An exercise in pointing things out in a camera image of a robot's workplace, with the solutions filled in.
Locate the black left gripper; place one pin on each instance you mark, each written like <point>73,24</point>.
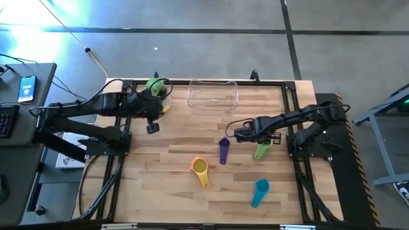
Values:
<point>148,102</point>

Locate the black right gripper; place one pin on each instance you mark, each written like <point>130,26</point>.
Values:
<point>263,126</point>

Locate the green measuring cup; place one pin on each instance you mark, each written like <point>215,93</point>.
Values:
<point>262,150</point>

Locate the purple measuring cup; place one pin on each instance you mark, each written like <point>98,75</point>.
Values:
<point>224,147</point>

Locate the teal measuring cup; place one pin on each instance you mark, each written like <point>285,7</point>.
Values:
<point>261,187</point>

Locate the yellow measuring cup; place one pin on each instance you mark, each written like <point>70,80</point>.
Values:
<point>200,167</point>

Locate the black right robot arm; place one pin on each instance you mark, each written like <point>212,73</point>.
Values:
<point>313,115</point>

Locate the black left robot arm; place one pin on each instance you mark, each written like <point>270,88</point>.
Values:
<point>80,127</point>

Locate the clear plastic basket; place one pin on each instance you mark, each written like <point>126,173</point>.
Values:
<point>213,96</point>

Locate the yellow gripper tag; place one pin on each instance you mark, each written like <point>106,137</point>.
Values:
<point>166,109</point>

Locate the potted succulent patterned pot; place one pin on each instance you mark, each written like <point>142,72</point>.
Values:
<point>159,86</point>

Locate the black clamp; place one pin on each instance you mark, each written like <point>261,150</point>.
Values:
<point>156,75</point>
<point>254,75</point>

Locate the white printed paper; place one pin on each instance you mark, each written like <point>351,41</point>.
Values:
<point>65,161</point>

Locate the black hazard-striped floor mat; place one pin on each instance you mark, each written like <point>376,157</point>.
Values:
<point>345,191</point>

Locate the smartphone with blue screen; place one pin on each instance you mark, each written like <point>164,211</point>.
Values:
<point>27,88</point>

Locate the grey side desk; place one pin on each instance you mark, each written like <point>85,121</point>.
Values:
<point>28,153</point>

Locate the grey metal stand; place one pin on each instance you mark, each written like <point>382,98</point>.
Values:
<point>382,145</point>

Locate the black keyboard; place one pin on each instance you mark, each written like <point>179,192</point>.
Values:
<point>8,121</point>

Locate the black caster wheel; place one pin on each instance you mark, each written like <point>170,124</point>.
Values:
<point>40,210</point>

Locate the dark device green light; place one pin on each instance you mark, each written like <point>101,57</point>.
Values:
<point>404,102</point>

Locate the person's shoe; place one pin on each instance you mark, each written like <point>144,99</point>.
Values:
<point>403,193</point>

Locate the black rounded desk object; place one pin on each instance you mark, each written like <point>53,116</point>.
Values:
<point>3,191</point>

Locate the black aluminium table frame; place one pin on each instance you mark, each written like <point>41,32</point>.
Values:
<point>265,83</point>

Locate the silver metal bracket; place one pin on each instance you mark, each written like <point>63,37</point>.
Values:
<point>119,226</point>
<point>297,227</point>

